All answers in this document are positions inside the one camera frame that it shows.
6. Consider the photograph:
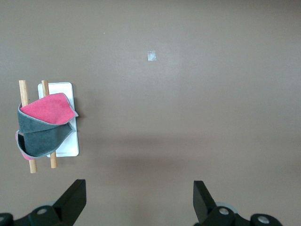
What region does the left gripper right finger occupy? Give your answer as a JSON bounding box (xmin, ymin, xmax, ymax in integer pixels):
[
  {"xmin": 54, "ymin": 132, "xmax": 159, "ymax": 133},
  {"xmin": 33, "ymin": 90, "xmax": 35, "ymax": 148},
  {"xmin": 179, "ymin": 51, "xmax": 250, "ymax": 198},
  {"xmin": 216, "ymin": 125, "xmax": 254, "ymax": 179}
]
[{"xmin": 193, "ymin": 180, "xmax": 253, "ymax": 226}]

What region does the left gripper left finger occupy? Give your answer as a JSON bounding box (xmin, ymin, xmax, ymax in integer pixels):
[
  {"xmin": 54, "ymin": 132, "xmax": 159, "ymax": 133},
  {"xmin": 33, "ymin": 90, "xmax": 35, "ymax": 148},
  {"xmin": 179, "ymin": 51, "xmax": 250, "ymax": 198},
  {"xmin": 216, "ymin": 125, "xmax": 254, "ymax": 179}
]
[{"xmin": 14, "ymin": 179, "xmax": 87, "ymax": 226}]

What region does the pink and grey cloth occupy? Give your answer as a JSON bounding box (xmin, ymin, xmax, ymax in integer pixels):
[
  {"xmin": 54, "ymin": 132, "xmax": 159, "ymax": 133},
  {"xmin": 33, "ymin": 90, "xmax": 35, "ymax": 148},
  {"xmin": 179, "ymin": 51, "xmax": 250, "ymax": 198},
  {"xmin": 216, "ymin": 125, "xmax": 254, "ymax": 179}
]
[{"xmin": 15, "ymin": 93, "xmax": 79, "ymax": 161}]

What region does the wooden rack rod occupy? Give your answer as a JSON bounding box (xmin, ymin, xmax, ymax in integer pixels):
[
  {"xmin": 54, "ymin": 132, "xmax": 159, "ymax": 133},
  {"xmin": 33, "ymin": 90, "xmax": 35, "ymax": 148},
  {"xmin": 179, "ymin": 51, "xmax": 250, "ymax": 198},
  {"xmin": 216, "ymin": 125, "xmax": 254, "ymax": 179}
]
[
  {"xmin": 18, "ymin": 80, "xmax": 38, "ymax": 174},
  {"xmin": 41, "ymin": 80, "xmax": 58, "ymax": 169}
]

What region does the white rack base plate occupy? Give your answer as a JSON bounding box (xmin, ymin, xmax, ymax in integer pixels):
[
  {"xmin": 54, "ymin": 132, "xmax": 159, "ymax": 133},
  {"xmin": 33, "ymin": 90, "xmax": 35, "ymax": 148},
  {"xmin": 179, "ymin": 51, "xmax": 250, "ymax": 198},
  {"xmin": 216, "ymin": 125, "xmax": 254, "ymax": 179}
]
[{"xmin": 38, "ymin": 82, "xmax": 80, "ymax": 158}]

